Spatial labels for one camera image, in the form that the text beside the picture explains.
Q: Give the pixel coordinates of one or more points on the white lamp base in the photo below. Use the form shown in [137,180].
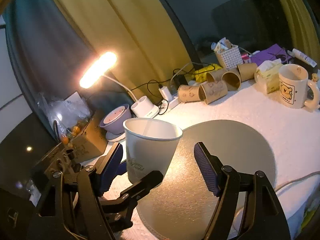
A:
[144,108]

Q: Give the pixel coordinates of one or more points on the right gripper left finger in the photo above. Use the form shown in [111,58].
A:
[93,181]

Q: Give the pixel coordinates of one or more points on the brown paper cup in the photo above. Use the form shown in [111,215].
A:
[247,71]
[189,93]
[231,77]
[212,91]

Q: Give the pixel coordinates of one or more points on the round grey mat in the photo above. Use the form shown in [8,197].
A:
[182,206]

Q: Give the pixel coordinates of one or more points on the white tube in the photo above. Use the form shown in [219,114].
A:
[303,57]

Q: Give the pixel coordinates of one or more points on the white paper cup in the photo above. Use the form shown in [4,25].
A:
[150,146]

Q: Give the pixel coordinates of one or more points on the white saucer plate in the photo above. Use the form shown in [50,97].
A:
[114,137]

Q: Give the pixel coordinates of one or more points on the white bear mug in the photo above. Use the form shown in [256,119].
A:
[296,90]

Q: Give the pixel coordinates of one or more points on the purple folder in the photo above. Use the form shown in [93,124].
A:
[272,53]

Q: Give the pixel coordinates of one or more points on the black adapter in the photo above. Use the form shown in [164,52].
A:
[180,80]

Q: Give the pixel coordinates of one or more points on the plastic bag of fruit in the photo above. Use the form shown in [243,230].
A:
[66,117]

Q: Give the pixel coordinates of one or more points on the white storage basket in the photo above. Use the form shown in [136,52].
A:
[229,58]

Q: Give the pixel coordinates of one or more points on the purple bowl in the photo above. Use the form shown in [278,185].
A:
[113,122]

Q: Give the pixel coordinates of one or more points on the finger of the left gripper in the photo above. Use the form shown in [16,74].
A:
[136,191]

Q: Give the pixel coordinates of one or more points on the tissue pack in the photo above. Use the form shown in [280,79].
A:
[267,76]

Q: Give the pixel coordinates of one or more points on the white power strip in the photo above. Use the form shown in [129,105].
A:
[168,106]

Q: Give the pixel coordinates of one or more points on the glowing lamp head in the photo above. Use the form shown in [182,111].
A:
[98,69]

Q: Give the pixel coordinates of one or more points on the yellow curtain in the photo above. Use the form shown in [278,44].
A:
[140,33]

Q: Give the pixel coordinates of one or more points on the cardboard box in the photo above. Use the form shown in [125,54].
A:
[91,142]

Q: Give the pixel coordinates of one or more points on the yellow bag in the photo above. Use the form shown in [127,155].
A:
[200,75]

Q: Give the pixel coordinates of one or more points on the white charger plug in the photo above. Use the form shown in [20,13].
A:
[165,92]

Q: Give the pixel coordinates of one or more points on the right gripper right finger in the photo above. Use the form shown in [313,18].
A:
[262,217]

